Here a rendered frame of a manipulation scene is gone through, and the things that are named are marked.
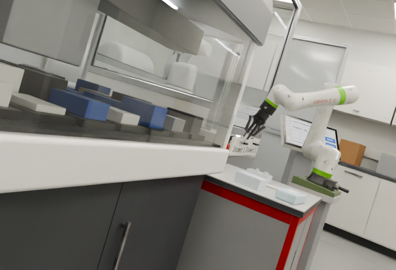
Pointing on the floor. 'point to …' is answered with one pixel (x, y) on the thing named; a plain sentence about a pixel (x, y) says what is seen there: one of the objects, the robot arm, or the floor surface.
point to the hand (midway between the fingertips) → (245, 138)
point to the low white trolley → (245, 227)
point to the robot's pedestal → (305, 261)
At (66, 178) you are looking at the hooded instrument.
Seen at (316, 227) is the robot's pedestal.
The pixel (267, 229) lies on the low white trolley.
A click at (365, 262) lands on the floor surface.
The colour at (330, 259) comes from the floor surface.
